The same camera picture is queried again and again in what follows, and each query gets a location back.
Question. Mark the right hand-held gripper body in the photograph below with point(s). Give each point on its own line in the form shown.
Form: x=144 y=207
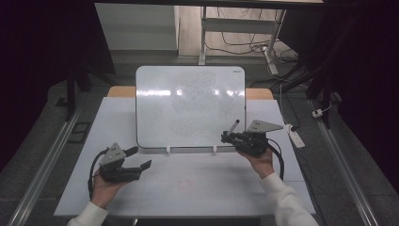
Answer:
x=254 y=141

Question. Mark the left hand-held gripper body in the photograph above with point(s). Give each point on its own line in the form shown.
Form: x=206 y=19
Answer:
x=114 y=171

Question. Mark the black white marker pen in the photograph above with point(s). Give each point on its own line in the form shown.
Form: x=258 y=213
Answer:
x=233 y=126

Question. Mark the white whiteboard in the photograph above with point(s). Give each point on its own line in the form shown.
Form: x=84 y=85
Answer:
x=188 y=119

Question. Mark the person's left hand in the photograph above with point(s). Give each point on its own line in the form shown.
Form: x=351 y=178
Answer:
x=105 y=191

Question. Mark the person's right hand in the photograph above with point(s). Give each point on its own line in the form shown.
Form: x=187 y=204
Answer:
x=262 y=163

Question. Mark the white whiteboard holder clip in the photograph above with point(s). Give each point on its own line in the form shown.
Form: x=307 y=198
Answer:
x=168 y=150
x=215 y=149

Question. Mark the white power strip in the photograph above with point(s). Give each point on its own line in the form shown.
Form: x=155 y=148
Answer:
x=296 y=138

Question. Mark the wooden table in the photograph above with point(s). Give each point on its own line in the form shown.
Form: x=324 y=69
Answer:
x=120 y=92

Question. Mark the small white adapter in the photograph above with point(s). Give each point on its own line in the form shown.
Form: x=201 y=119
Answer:
x=317 y=113

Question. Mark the black stand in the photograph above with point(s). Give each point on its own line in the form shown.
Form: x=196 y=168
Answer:
x=324 y=94
x=70 y=94

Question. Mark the white cabinet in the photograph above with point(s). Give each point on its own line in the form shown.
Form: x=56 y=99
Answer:
x=138 y=28

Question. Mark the black floor frame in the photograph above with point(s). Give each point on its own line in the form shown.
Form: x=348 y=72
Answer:
x=82 y=124

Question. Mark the aluminium rail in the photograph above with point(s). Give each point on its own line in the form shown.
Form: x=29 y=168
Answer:
x=345 y=169
x=44 y=169

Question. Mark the white desk frame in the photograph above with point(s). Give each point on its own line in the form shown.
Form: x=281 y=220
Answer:
x=238 y=25

